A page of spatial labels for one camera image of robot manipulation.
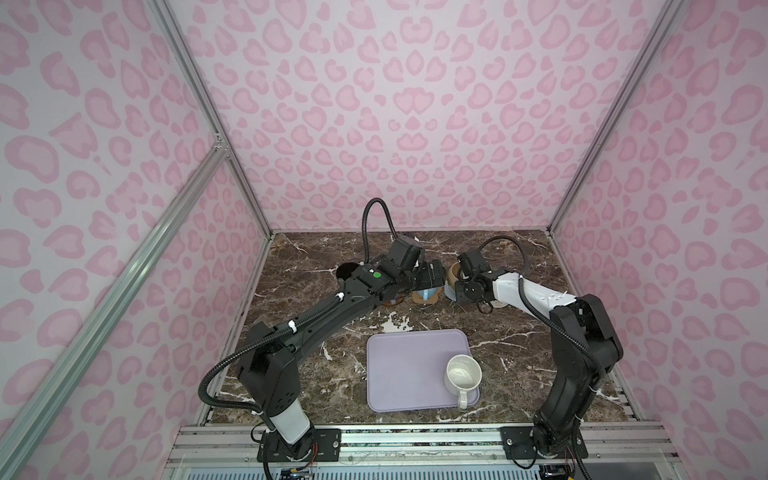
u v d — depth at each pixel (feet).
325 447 2.39
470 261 2.51
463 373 2.74
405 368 2.80
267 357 1.47
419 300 3.21
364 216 2.02
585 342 1.59
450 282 2.76
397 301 3.22
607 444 2.42
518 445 2.40
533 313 1.65
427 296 3.00
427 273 2.31
